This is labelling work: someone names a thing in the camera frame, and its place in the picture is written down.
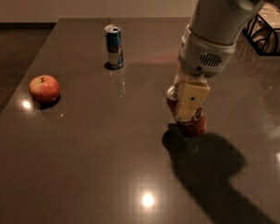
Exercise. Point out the red apple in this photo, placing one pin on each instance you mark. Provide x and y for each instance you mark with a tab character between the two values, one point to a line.
45	89

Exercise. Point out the red coke can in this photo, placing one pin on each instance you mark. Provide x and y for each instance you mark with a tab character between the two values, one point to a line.
190	128

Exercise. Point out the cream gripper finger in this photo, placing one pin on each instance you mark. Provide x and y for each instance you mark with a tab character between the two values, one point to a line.
191	94
180	78

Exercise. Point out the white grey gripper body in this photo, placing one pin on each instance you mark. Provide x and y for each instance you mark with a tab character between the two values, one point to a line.
200	57

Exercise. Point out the black wire basket with napkins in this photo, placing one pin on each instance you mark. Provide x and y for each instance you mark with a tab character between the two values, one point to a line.
263	31

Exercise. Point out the blue silver energy drink can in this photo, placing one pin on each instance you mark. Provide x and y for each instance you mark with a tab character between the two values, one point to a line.
114	46

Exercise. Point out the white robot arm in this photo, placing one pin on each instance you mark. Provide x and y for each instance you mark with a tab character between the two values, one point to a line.
222	21

